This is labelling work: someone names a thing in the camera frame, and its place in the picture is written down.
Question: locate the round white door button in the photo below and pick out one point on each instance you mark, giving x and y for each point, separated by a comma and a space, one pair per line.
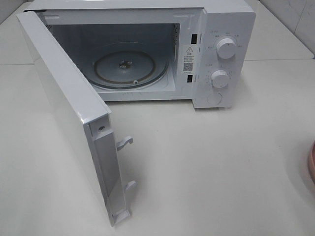
214, 99

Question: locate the white microwave door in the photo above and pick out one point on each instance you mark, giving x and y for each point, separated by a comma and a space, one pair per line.
82, 115

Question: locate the white timer knob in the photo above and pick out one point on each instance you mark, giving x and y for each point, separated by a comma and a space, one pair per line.
219, 79

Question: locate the pink plate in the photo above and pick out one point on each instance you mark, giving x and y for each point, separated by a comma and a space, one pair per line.
311, 163

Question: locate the glass microwave turntable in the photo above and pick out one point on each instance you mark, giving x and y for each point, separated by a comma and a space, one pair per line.
126, 65

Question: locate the white warning label sticker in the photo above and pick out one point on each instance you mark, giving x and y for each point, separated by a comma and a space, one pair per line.
189, 55

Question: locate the white microwave oven body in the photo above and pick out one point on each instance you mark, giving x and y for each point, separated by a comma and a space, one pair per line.
162, 25

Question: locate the upper white power knob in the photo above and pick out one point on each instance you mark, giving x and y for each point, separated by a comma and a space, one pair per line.
226, 47

